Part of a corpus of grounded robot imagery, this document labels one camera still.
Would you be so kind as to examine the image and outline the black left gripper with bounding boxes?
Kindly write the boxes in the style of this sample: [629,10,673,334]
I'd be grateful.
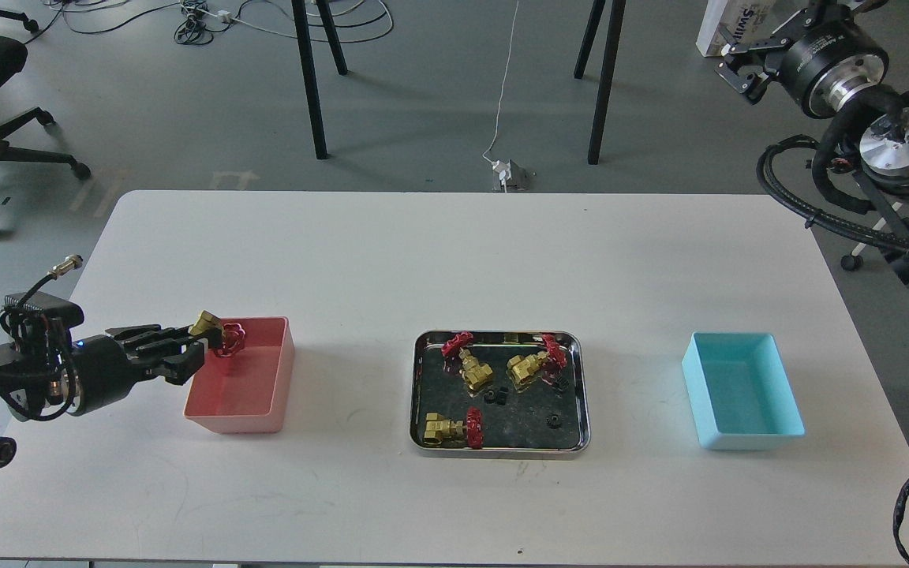
[66,324,211,417]

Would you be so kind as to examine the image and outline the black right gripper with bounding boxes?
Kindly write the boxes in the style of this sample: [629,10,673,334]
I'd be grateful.
[716,1,888,119]

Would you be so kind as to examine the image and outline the brass valve red handle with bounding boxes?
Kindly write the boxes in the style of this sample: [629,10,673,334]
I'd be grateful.
[188,312,246,358]

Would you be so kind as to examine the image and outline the small black gear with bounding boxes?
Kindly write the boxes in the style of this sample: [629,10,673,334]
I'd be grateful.
[545,413,567,429]
[482,386,510,405]

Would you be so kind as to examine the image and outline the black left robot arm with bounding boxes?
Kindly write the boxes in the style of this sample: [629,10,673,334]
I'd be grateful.
[0,255,227,468]

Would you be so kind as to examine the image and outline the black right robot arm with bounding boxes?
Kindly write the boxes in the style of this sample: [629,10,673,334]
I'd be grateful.
[705,1,909,291]

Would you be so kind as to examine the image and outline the white cardboard box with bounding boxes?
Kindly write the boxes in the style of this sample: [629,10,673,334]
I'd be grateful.
[696,1,776,58]

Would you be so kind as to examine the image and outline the pink plastic box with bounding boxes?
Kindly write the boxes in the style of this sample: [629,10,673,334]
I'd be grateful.
[183,316,295,434]

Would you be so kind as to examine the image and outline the brass valve bottom left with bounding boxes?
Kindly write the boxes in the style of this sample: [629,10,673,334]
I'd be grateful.
[422,406,484,450]

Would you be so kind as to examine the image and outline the brass valve top middle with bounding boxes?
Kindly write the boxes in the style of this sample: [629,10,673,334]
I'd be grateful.
[440,331,495,394]

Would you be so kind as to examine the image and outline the light blue plastic box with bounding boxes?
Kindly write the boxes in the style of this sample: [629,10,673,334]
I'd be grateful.
[682,332,806,450]

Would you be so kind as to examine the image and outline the brass valve top right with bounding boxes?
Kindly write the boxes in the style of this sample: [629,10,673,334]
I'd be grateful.
[507,332,567,391]

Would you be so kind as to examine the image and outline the black gear under valve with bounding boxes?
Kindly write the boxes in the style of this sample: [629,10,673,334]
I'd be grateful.
[548,375,571,395]

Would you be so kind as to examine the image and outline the black table leg right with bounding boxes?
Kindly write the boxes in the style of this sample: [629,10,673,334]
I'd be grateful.
[573,1,627,165]

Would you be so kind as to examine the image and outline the black table leg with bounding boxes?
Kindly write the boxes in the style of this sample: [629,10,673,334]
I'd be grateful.
[291,0,350,161]
[573,1,627,165]

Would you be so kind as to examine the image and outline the white power adapter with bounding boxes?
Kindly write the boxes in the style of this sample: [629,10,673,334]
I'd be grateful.
[492,159,529,193]

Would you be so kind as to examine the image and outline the silver metal tray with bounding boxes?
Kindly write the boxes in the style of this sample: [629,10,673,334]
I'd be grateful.
[409,330,590,457]

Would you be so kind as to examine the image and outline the black table leg left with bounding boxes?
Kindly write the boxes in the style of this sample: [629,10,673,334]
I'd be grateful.
[291,0,350,161]

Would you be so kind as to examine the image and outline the white power cable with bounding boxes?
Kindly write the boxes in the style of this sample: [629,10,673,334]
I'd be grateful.
[483,0,521,166]

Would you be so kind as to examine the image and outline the tangled floor cables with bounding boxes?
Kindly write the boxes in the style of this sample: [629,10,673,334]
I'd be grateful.
[43,0,395,46]

